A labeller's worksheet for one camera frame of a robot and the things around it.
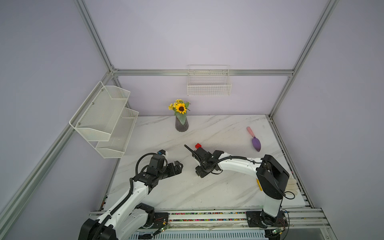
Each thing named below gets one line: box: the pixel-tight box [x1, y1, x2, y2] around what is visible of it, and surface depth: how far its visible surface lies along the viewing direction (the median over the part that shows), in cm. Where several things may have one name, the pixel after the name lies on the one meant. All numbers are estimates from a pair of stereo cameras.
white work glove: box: [285, 178, 299, 196], surface depth 87 cm
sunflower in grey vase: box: [168, 99, 191, 133], surface depth 94 cm
